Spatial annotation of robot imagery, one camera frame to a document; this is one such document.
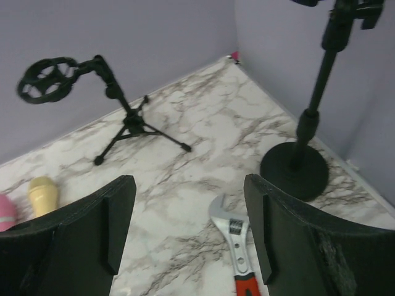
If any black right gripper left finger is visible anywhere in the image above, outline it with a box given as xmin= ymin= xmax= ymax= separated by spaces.
xmin=1 ymin=175 xmax=136 ymax=296

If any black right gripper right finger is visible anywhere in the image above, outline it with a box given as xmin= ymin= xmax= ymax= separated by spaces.
xmin=244 ymin=175 xmax=394 ymax=295

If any yellow toy microphone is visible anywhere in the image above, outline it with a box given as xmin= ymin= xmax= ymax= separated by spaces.
xmin=28 ymin=176 xmax=59 ymax=218

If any pink toy microphone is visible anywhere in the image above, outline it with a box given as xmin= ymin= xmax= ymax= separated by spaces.
xmin=0 ymin=194 xmax=17 ymax=232

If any black stand with shock mount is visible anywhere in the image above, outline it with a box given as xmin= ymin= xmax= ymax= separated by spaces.
xmin=260 ymin=1 xmax=385 ymax=202

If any black tripod stand shock mount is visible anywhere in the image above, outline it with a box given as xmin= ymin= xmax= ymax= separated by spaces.
xmin=17 ymin=55 xmax=192 ymax=166

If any orange handled adjustable wrench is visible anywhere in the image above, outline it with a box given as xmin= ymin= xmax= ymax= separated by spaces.
xmin=208 ymin=194 xmax=261 ymax=296

